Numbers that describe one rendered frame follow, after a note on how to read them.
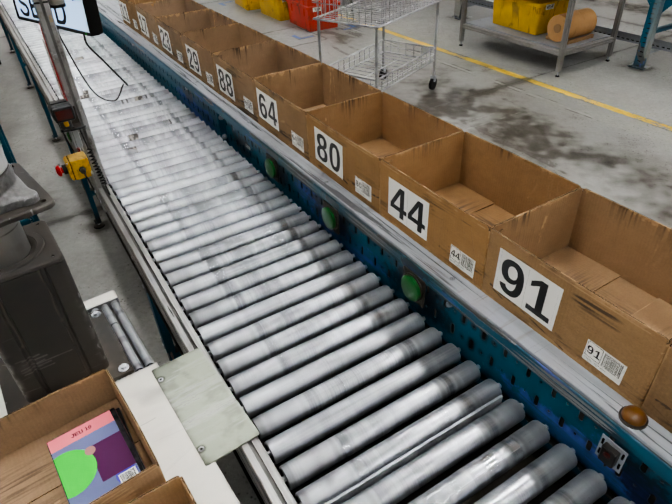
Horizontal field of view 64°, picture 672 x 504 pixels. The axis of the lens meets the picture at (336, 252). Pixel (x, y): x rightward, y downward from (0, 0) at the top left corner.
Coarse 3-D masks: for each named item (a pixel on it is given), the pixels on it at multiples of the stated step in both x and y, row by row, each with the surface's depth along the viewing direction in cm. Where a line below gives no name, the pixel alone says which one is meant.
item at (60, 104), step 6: (54, 102) 171; (60, 102) 171; (66, 102) 171; (48, 108) 173; (54, 108) 168; (60, 108) 167; (66, 108) 168; (72, 108) 169; (54, 114) 167; (60, 114) 168; (66, 114) 169; (72, 114) 169; (54, 120) 170; (60, 120) 168; (66, 120) 169; (60, 126) 176; (66, 126) 174; (72, 126) 176
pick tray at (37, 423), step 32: (96, 384) 113; (32, 416) 107; (64, 416) 111; (128, 416) 111; (0, 448) 106; (32, 448) 108; (0, 480) 103; (32, 480) 102; (128, 480) 92; (160, 480) 97
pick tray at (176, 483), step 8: (168, 480) 91; (176, 480) 92; (184, 480) 91; (160, 488) 91; (168, 488) 92; (176, 488) 93; (184, 488) 93; (144, 496) 90; (152, 496) 91; (160, 496) 92; (168, 496) 93; (176, 496) 94; (184, 496) 95; (192, 496) 89
